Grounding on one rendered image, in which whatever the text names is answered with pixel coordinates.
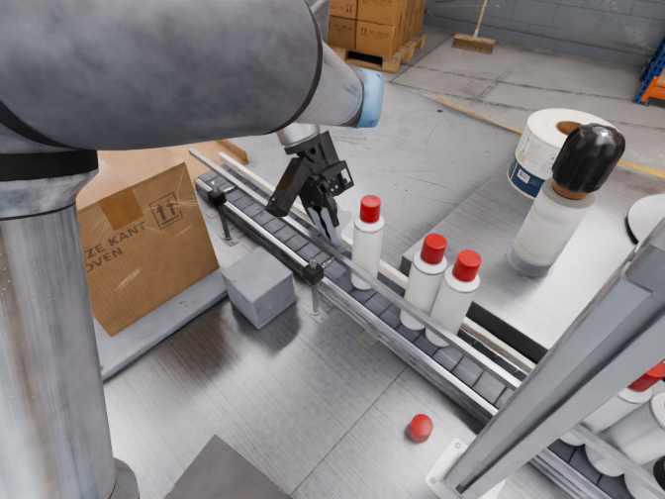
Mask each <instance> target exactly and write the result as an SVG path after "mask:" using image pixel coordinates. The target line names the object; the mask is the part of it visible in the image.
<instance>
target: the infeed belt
mask: <svg viewBox="0 0 665 499"><path fill-rule="evenodd" d="M219 167H220V168H221V169H223V170H224V171H226V172H227V173H228V174H230V175H231V176H233V177H234V178H235V179H237V180H238V181H240V182H241V183H242V184H244V185H245V186H247V187H248V188H249V189H251V190H252V191H254V192H255V193H256V194H258V195H259V196H261V197H262V198H263V199H265V200H266V201H269V199H270V197H271V196H270V195H268V194H267V193H265V192H264V191H263V190H261V189H260V188H258V187H257V186H255V185H254V184H253V183H251V182H250V181H248V180H247V179H245V178H244V177H243V176H241V175H240V174H238V173H237V172H235V171H234V170H233V169H231V168H230V167H228V166H227V165H225V164H222V165H219ZM198 178H199V179H200V180H201V181H203V182H204V183H205V184H207V185H208V186H209V187H210V188H212V187H211V182H212V181H215V182H216V183H217V187H219V188H220V189H221V190H223V191H224V190H226V189H228V188H230V187H232V185H231V184H229V183H228V182H227V181H226V180H225V179H224V178H222V177H221V176H219V175H218V174H217V173H215V172H214V171H213V170H209V171H207V172H205V173H203V174H201V175H199V176H198ZM226 198H227V201H229V202H230V203H231V204H232V205H234V206H235V207H236V208H238V209H239V210H240V211H242V212H243V213H244V214H245V215H247V216H248V218H250V219H251V220H252V221H253V222H255V223H256V224H257V225H259V226H260V227H261V228H263V229H264V230H265V231H266V232H268V233H269V234H270V235H272V236H273V237H274V238H275V239H277V240H278V241H279V242H281V243H282V244H283V245H284V246H286V247H287V248H288V249H290V250H291V251H293V252H294V253H295V254H296V255H298V256H299V257H300V258H302V259H303V260H304V261H305V262H307V263H310V257H311V256H314V257H315V258H316V259H317V263H318V264H320V263H322V262H323V261H324V260H326V259H327V258H328V257H329V256H328V255H327V254H325V253H324V252H323V251H321V250H320V249H318V248H317V247H315V246H314V245H313V244H311V243H310V242H309V241H307V240H306V239H305V238H303V237H302V236H300V235H299V234H298V233H296V232H295V231H294V230H292V229H291V228H290V227H288V226H287V225H285V224H284V223H283V222H281V221H280V220H279V219H277V218H276V217H274V216H272V215H271V214H269V213H268V212H266V211H265V209H264V208H262V207H261V206H259V205H258V204H257V203H255V202H254V201H253V200H251V199H250V198H249V197H247V196H246V195H244V194H243V193H242V192H240V191H239V190H236V191H234V192H232V193H230V194H228V195H227V196H226ZM287 216H289V217H290V218H291V219H293V220H294V221H296V222H297V223H298V224H300V225H301V226H303V227H304V228H306V229H307V230H308V231H310V232H311V233H313V234H314V235H315V236H317V237H318V238H320V239H321V240H322V241H324V242H325V243H327V244H328V245H329V246H331V247H332V248H334V249H335V250H337V251H338V252H340V253H341V254H342V255H344V256H345V257H347V258H348V259H349V260H352V252H350V251H349V250H347V249H346V248H344V247H343V246H335V245H333V244H332V243H331V242H329V241H328V240H327V238H326V237H325V236H324V235H323V234H322V233H321V232H320V231H319V230H318V229H317V228H316V227H314V226H313V225H311V224H310V223H308V222H307V221H306V220H304V219H303V218H301V217H300V216H298V215H297V214H296V213H294V212H293V211H291V210H290V211H289V213H288V215H287ZM325 277H326V278H327V279H329V280H330V281H331V282H333V283H334V284H335V285H337V286H338V287H339V288H340V289H342V290H343V291H344V292H346V293H347V294H348V295H349V296H351V297H352V298H353V299H355V300H356V301H357V302H358V303H360V304H361V305H362V306H364V307H365V308H366V309H368V310H369V311H370V312H371V313H373V314H374V315H375V316H377V317H378V318H379V319H380V320H382V321H383V322H384V323H386V324H387V325H388V326H390V327H391V328H392V329H393V330H395V331H396V332H397V333H399V334H400V335H401V336H402V337H404V338H405V339H406V340H408V341H409V342H410V343H412V344H413V345H414V346H415V347H417V348H418V349H420V350H421V351H422V352H423V353H425V354H426V355H427V356H429V357H430V358H431V359H432V360H434V361H435V362H436V363H438V364H439V365H440V366H442V367H443V368H444V369H445V370H447V371H448V372H449V373H451V374H452V375H453V376H454V377H456V378H457V379H458V380H460V381H461V382H462V383H464V384H465V385H466V386H467V387H469V388H470V389H471V390H473V391H474V392H475V393H476V394H478V395H479V396H480V397H482V398H483V399H484V400H486V401H487V402H488V403H489V404H491V405H492V406H493V407H495V408H496V409H497V410H498V411H499V410H500V408H501V407H502V406H503V405H504V404H505V402H506V401H507V400H508V399H509V398H510V397H511V395H512V394H513V393H514V391H513V390H511V389H510V388H509V387H507V386H506V385H505V384H503V383H502V382H501V381H499V380H498V379H496V378H495V377H494V376H492V375H491V374H490V373H488V372H487V371H486V370H484V369H483V368H481V367H480V366H479V365H477V364H476V363H475V362H473V361H472V360H470V359H469V358H468V357H466V356H465V355H464V354H462V353H461V352H460V351H458V350H457V349H455V348H454V347H452V346H449V347H447V348H438V347H435V346H434V345H432V344H431V343H430V342H429V341H428V339H427V337H426V328H424V329H423V330H421V331H411V330H408V329H407V328H405V327H404V326H403V325H402V323H401V321H400V314H401V310H402V309H400V308H399V307H398V306H396V305H395V304H394V303H392V302H391V301H390V300H388V299H387V298H385V297H384V296H383V295H381V294H380V293H379V292H377V291H376V290H375V289H373V288H372V289H370V290H367V291H361V290H358V289H356V288H354V287H353V286H352V284H351V282H350V277H351V272H350V271H349V270H347V269H346V268H344V267H343V266H342V265H340V264H339V263H338V262H336V261H334V262H333V263H331V264H330V265H329V266H327V267H326V268H325ZM377 280H379V281H380V282H382V283H383V284H384V285H386V286H387V287H389V288H390V289H392V290H393V291H394V292H396V293H397V294H399V295H400V296H401V297H403V298H404V297H405V292H406V290H405V289H403V288H402V287H401V286H399V285H398V284H396V283H395V282H393V281H392V280H391V281H390V279H389V278H388V277H386V276H385V275H383V274H382V273H381V272H379V271H378V274H377ZM389 281H390V282H389ZM456 337H458V338H459V339H461V340H462V341H463V342H465V343H466V344H468V345H469V346H470V347H472V348H474V349H475V350H477V351H479V352H480V353H482V354H483V355H485V356H486V357H487V358H489V359H490V360H492V361H493V362H494V363H496V364H497V365H498V366H499V367H500V368H502V369H503V370H505V371H506V372H507V373H509V374H510V375H512V376H513V377H514V378H516V379H517V380H519V381H520V382H523V381H524V380H525V378H526V377H527V375H526V374H525V373H523V372H522V371H520V370H518V371H517V368H516V367H515V366H513V365H512V364H510V363H509V362H507V361H506V360H505V359H503V358H502V357H500V356H499V355H497V356H496V357H494V356H495V355H496V353H495V352H493V351H492V350H490V349H488V348H487V347H486V346H484V345H483V344H481V343H480V342H478V341H477V342H476V339H474V338H473V337H471V336H470V335H468V334H467V333H465V332H464V331H463V330H461V329H459V331H458V333H457V335H456ZM475 342H476V343H475ZM474 343H475V344H474ZM516 371H517V372H516ZM547 448H548V449H549V450H550V451H552V452H553V453H554V454H556V455H557V456H558V457H560V458H561V459H562V460H563V461H565V462H566V463H567V464H569V465H570V466H571V467H572V468H574V469H575V470H576V471H578V472H579V473H580V474H581V475H583V476H584V477H585V478H587V479H588V480H589V481H591V482H592V483H593V484H594V485H596V486H597V487H598V488H600V489H601V490H602V491H603V492H605V493H606V494H607V495H609V496H610V497H611V498H613V499H632V497H631V496H630V495H629V494H628V492H627V491H626V489H625V487H624V485H623V481H622V474H621V475H620V476H617V477H608V476H605V475H602V474H601V473H600V472H598V471H597V470H596V469H594V468H593V467H592V465H591V464H590V463H589V462H588V461H587V459H586V457H585V454H584V444H582V445H581V446H578V447H572V446H568V445H566V444H564V443H562V442H561V441H559V440H556V441H555V442H554V443H552V444H551V445H550V446H548V447H547Z"/></svg>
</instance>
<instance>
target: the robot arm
mask: <svg viewBox="0 0 665 499"><path fill-rule="evenodd" d="M382 98H383V77H382V75H381V73H379V72H378V71H371V70H365V69H364V68H359V69H358V70H357V69H351V68H350V67H349V66H348V65H347V64H346V63H345V62H344V61H343V60H342V59H341V58H340V57H339V56H338V55H337V54H336V53H335V52H334V51H333V50H332V49H331V48H330V47H328V46H327V45H326V44H325V43H324V42H323V40H322V35H321V31H320V28H319V24H318V22H317V20H316V17H315V15H314V13H313V11H312V10H311V8H310V6H309V5H308V3H307V2H306V0H0V499H140V494H139V487H138V481H137V478H136V476H135V474H134V472H133V471H132V469H131V468H130V467H129V466H128V465H127V464H126V463H125V462H123V461H122V460H120V459H117V458H115V457H113V450H112V443H111V436H110V429H109V422H108V416H107V409H106V402H105V395H104V388H103V381H102V374H101V368H100V361H99V354H98V348H97V341H96V334H95V327H94V321H93V314H92V307H91V300H90V293H89V286H88V280H87V273H86V266H85V259H84V252H83V245H82V239H81V233H80V226H79V219H78V212H77V205H76V198H77V196H78V194H79V192H80V190H81V189H82V188H83V187H84V186H85V185H87V184H88V183H89V182H90V181H91V180H92V179H93V178H94V177H95V176H96V175H97V174H98V173H99V161H98V153H97V150H147V149H158V148H167V147H176V146H183V145H190V144H197V143H203V142H210V141H217V140H224V139H233V138H241V137H251V136H264V135H269V134H273V133H276V135H277V137H278V139H279V142H280V144H281V146H285V147H284V148H283V149H284V150H285V153H286V154H287V155H288V154H293V153H295V154H296V155H297V157H292V158H291V160H290V162H289V164H288V166H287V168H286V169H285V171H284V173H283V175H282V177H281V179H280V181H279V182H278V184H277V186H276V188H275V190H274V192H273V194H272V195H271V197H270V199H269V201H268V203H267V205H266V207H265V211H266V212H268V213H269V214H271V215H272V216H274V217H287V215H288V213H289V211H290V209H291V207H292V205H293V204H294V202H295V200H296V198H297V196H299V197H300V200H301V203H302V206H303V208H304V210H305V212H306V213H307V215H308V216H309V218H310V219H311V221H312V222H313V223H314V225H315V226H317V228H318V229H319V231H320V232H321V233H322V234H323V235H324V236H325V237H326V238H327V240H328V241H329V242H331V243H332V244H333V245H335V246H340V244H341V232H342V230H343V229H344V228H345V227H346V225H347V224H348V223H349V222H350V221H351V219H352V213H351V211H350V210H341V209H340V207H339V204H338V202H337V201H335V199H334V197H335V196H338V195H340V194H341V193H343V192H345V191H346V190H348V189H349V188H351V187H352V186H354V182H353V180H352V177H351V174H350V171H349V169H348V166H347V163H346V161H345V160H339V158H338V156H337V153H336V150H335V148H334V145H333V140H332V138H331V135H330V132H329V130H327V131H324V132H322V133H318V131H319V130H320V127H319V125H327V126H338V127H350V128H353V129H359V128H374V127H375V126H377V124H378V122H379V119H380V114H381V107H382ZM344 169H346V171H347V173H348V176H349V179H350V181H349V182H347V180H346V178H343V177H342V174H341V171H342V170H344ZM345 183H346V184H345ZM344 190H345V191H344Z"/></svg>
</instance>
